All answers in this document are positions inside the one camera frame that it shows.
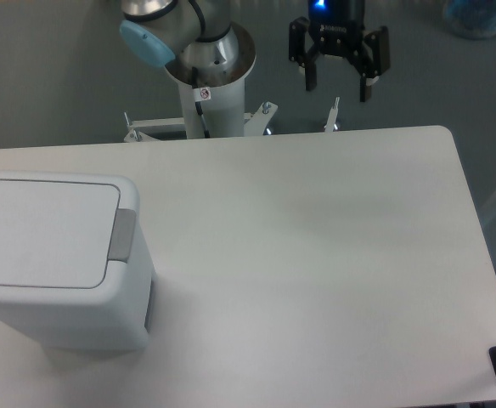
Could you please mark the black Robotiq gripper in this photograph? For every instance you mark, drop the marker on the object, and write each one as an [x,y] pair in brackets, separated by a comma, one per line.
[337,28]

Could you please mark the white trash can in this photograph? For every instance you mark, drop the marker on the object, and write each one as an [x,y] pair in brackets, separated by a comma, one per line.
[114,315]

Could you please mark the white trash can lid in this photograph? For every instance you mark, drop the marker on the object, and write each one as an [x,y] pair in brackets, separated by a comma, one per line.
[55,235]

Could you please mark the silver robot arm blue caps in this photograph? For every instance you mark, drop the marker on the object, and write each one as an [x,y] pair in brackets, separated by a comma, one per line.
[199,44]

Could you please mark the blue plastic bag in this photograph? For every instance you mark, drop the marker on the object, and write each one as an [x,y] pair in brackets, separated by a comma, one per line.
[471,19]

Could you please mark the grey lid push button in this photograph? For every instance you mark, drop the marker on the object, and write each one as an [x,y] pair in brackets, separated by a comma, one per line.
[122,235]

